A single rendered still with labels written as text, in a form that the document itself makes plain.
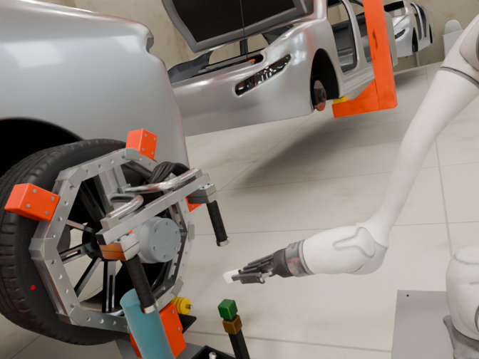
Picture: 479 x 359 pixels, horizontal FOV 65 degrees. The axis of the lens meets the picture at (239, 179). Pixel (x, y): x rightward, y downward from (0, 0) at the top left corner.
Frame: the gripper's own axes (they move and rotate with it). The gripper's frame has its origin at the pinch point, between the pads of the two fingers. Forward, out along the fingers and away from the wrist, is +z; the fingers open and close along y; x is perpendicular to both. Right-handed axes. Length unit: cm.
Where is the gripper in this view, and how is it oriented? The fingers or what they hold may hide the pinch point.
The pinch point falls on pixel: (234, 276)
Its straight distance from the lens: 113.0
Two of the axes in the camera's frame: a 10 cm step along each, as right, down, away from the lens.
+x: 4.7, 8.8, 1.1
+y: -4.5, 3.5, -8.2
